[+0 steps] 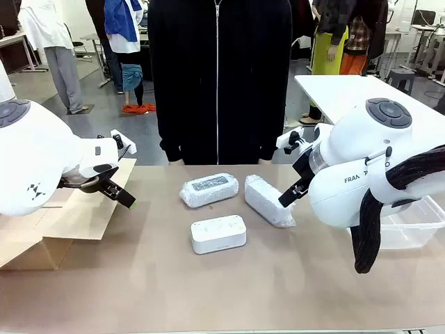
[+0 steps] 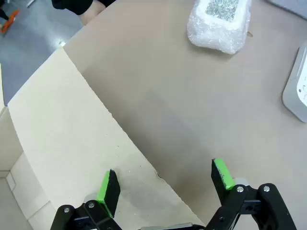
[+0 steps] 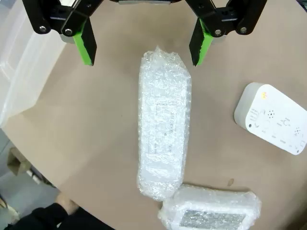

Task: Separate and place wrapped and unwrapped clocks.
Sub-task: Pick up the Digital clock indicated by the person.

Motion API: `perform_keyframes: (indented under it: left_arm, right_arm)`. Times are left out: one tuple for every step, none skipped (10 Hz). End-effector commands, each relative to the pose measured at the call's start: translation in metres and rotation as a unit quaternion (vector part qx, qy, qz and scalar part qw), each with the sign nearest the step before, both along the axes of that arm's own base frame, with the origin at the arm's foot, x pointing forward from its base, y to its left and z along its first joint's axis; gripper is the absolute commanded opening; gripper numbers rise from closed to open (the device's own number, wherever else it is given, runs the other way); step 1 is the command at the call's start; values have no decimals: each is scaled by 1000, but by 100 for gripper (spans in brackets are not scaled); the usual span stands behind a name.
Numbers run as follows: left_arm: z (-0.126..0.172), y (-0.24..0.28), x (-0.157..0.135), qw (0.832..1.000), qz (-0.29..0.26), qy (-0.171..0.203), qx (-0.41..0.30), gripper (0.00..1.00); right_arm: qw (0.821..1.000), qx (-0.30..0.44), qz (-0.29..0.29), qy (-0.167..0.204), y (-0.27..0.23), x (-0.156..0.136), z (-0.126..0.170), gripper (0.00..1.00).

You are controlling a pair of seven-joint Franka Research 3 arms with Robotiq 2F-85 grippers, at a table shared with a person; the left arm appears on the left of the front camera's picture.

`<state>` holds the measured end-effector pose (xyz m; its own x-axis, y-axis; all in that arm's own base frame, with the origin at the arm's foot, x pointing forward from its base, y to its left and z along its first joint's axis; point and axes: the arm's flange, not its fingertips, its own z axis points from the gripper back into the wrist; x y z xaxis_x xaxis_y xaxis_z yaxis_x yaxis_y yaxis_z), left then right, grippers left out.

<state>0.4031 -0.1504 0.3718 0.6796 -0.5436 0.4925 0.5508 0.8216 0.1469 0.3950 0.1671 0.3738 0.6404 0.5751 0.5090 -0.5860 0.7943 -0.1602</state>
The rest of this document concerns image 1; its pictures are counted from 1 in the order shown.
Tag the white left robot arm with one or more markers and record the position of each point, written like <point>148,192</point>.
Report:
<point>38,146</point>

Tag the person in yellow apron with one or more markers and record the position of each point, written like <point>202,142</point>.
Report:
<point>325,52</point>

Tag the blue cloth bundle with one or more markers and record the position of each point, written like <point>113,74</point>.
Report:
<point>131,78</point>

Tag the person in orange trousers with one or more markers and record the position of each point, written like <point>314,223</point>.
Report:
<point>354,59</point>

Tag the person's right hand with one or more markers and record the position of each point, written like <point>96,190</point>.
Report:
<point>175,163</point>

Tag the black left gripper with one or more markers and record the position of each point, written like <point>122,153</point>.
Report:
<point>90,181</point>

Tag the unwrapped white clock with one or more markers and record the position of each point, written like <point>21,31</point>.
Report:
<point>217,234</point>

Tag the orange cloth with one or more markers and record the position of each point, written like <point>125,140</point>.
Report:
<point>139,108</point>

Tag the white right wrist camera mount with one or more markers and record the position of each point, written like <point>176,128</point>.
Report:
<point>285,139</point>

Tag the clear plastic container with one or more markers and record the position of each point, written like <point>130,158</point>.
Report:
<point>410,226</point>

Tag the bubble-wrapped plain white clock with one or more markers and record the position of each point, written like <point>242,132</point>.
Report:
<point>264,202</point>

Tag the person in black zip hoodie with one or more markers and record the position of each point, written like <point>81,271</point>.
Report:
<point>194,69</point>

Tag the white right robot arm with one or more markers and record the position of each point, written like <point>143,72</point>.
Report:
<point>347,156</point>

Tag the bubble-wrapped clock with dark print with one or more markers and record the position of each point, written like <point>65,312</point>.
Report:
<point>208,189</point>

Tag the grey plastic stool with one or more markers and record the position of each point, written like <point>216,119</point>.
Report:
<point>400,78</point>

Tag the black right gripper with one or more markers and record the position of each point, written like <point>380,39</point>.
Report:
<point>306,167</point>

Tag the person's left hand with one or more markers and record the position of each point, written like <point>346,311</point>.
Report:
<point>265,161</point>

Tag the brown sandals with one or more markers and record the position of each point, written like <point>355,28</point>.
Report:
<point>307,120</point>

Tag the person in white coat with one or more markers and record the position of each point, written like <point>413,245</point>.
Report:
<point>59,52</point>

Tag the open cardboard box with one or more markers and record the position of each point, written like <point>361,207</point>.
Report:
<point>76,215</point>

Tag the person in blue white jacket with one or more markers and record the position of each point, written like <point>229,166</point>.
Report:
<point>121,28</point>

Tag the black office chair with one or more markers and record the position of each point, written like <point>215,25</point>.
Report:
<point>78,45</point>

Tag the person's right forearm black sleeve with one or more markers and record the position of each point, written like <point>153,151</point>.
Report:
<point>167,132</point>

